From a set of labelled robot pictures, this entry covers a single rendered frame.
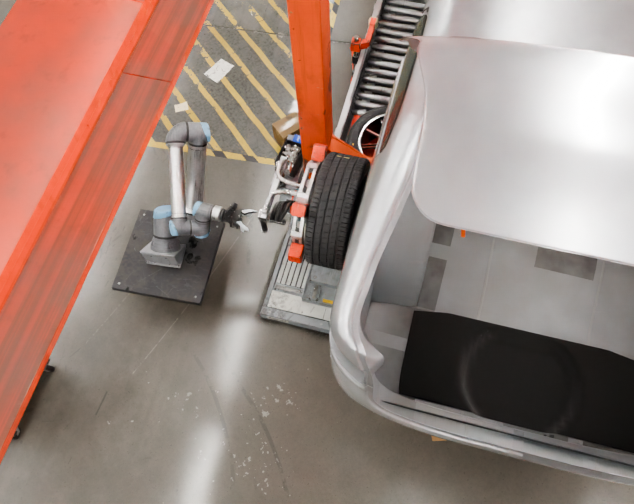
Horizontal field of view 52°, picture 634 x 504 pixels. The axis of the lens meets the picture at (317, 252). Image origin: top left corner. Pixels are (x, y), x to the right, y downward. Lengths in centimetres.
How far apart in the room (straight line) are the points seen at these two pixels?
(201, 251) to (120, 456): 138
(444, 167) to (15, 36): 92
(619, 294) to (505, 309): 57
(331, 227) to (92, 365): 197
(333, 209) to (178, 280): 132
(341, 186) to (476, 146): 202
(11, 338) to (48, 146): 37
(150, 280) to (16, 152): 319
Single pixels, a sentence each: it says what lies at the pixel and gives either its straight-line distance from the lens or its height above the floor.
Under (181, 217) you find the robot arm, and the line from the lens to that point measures 391.
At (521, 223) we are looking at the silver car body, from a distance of 151.
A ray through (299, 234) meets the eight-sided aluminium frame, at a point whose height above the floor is 97.
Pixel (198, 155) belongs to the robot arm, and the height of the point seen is 90.
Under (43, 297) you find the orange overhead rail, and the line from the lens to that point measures 135.
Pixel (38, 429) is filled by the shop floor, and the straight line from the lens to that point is 462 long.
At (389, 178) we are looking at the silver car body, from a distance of 279.
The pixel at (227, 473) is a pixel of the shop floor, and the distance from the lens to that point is 422.
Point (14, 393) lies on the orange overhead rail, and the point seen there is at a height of 300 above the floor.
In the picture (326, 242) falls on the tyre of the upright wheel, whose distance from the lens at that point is 350.
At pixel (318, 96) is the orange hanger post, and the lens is 359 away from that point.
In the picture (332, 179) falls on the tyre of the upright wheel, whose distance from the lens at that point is 350.
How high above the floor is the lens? 413
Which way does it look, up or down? 64 degrees down
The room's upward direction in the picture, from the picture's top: 5 degrees counter-clockwise
